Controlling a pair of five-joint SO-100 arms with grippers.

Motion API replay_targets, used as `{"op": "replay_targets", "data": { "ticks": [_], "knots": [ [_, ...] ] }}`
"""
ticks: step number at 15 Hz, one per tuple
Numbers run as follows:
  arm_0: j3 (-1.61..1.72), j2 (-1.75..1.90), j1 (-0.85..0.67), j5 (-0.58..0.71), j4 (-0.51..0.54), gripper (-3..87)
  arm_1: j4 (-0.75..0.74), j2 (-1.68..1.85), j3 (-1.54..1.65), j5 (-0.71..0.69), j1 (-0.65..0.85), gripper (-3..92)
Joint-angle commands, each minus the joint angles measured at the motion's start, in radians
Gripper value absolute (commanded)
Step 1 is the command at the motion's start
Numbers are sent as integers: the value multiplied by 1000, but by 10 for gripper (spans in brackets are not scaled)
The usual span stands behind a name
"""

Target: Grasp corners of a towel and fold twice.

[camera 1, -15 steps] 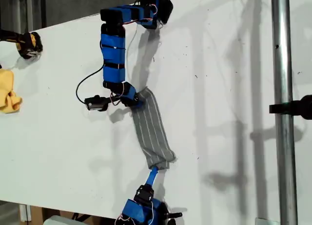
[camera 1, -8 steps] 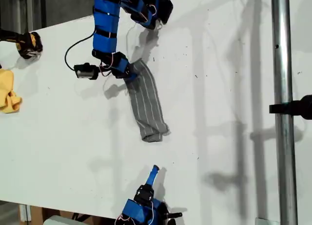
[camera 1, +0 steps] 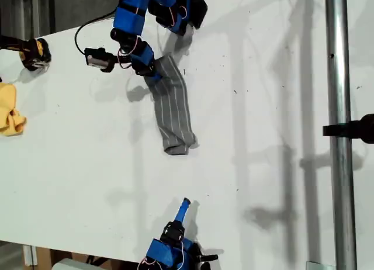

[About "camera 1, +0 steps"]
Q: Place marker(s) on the grey white-striped towel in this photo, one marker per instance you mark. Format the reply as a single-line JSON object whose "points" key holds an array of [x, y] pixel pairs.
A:
{"points": [[175, 112]]}

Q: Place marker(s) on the black yellow tool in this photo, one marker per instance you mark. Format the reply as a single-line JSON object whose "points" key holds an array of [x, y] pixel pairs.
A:
{"points": [[32, 51]]}

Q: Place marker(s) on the yellow cloth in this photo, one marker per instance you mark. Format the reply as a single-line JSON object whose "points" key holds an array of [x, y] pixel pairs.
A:
{"points": [[8, 112]]}

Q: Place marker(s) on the white table leg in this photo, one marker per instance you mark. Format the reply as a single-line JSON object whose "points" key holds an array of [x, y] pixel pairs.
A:
{"points": [[29, 255]]}

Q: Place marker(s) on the black clamp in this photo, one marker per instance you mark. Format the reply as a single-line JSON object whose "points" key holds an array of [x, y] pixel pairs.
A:
{"points": [[359, 128]]}

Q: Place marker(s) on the black camera stalk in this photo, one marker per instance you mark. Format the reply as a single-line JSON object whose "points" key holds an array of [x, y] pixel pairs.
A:
{"points": [[119, 59], [204, 256]]}

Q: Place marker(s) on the steel post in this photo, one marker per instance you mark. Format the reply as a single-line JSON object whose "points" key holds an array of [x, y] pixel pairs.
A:
{"points": [[339, 77]]}

